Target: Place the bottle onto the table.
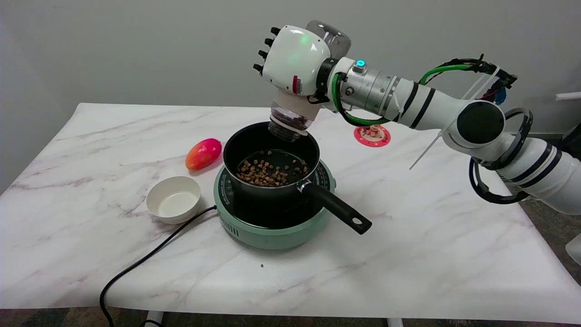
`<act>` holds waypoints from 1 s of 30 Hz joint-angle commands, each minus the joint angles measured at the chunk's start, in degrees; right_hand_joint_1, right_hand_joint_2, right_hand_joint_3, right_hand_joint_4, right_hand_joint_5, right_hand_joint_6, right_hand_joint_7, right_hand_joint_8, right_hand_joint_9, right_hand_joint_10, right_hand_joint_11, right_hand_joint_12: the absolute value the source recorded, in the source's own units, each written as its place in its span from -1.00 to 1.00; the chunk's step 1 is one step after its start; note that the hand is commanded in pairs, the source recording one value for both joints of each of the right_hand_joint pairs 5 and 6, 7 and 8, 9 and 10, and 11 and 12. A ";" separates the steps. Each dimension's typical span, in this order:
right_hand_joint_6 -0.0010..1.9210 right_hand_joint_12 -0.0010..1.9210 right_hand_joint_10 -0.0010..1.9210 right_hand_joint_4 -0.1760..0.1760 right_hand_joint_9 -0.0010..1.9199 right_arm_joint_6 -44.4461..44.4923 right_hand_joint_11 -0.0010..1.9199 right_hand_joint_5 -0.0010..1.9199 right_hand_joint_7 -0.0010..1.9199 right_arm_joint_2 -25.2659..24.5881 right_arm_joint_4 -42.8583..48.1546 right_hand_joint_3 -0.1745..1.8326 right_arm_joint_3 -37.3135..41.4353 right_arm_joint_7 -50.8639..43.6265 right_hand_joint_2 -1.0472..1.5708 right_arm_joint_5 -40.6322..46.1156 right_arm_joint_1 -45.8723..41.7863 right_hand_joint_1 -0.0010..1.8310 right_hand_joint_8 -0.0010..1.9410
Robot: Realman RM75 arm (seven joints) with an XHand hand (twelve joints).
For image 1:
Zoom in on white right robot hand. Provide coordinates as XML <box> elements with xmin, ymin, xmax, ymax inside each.
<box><xmin>253</xmin><ymin>25</ymin><xmax>331</xmax><ymax>96</ymax></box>

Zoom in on clear bottle with cream sleeve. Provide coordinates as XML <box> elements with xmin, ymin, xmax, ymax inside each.
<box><xmin>267</xmin><ymin>20</ymin><xmax>352</xmax><ymax>143</ymax></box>

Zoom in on pink round coaster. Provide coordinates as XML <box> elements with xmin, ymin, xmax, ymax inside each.
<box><xmin>354</xmin><ymin>124</ymin><xmax>391</xmax><ymax>148</ymax></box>

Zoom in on brown food pieces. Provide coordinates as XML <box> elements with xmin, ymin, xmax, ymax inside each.
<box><xmin>236</xmin><ymin>150</ymin><xmax>311</xmax><ymax>188</ymax></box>

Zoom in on red orange mango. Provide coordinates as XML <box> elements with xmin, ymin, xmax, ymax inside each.
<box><xmin>185</xmin><ymin>138</ymin><xmax>223</xmax><ymax>171</ymax></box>

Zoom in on green induction cooker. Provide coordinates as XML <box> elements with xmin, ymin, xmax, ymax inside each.
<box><xmin>213</xmin><ymin>159</ymin><xmax>337</xmax><ymax>250</ymax></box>

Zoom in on white bowl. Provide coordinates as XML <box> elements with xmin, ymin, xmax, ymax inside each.
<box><xmin>146</xmin><ymin>176</ymin><xmax>202</xmax><ymax>225</ymax></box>

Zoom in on black saucepan with handle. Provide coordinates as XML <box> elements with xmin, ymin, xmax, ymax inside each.
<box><xmin>222</xmin><ymin>121</ymin><xmax>373</xmax><ymax>235</ymax></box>

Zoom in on black power cable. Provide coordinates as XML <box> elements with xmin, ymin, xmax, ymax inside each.
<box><xmin>99</xmin><ymin>205</ymin><xmax>218</xmax><ymax>327</ymax></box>

